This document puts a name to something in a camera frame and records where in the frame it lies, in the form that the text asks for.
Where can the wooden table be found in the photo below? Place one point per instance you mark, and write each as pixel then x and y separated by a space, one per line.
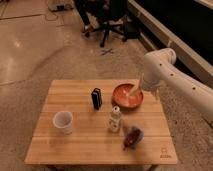
pixel 90 142

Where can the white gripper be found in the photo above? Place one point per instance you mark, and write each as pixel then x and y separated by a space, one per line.
pixel 144 85

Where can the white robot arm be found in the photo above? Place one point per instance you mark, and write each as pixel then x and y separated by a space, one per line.
pixel 159 66

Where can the white plastic cup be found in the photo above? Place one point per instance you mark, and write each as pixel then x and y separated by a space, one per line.
pixel 63 120

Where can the black office chair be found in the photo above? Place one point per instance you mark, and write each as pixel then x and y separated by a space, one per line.
pixel 100 15

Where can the black upright eraser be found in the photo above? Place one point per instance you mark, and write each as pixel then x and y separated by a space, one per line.
pixel 96 98

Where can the orange bowl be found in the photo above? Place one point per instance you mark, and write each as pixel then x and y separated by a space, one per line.
pixel 123 96

